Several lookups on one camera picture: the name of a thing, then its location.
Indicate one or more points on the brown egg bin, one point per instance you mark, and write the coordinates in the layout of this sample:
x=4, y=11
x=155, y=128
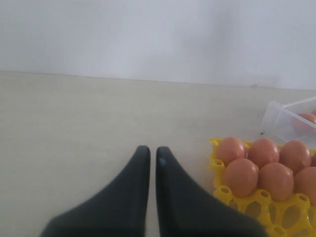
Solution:
x=241, y=176
x=277, y=180

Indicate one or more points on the brown egg cluster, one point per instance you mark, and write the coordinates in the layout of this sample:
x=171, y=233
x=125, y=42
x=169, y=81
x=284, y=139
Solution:
x=305, y=183
x=305, y=123

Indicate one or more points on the left gripper black idle left finger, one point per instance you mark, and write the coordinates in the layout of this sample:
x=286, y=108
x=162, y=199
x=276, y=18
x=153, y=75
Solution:
x=118, y=210

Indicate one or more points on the brown egg cluster front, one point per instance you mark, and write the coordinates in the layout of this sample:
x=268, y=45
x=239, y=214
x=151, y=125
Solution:
x=305, y=183

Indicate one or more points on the clear plastic bin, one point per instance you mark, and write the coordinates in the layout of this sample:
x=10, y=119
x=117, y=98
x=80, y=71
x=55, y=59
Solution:
x=276, y=122

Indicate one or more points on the brown egg bin front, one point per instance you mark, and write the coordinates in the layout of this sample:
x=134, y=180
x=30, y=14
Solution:
x=277, y=180

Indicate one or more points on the left gripper black idle right finger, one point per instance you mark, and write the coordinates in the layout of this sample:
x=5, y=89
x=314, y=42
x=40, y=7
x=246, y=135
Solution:
x=185, y=209

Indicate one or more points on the brown egg left cluster middle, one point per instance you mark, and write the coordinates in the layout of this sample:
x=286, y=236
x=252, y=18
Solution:
x=305, y=123

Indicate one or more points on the yellow plastic egg tray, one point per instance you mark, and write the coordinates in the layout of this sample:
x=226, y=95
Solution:
x=295, y=217

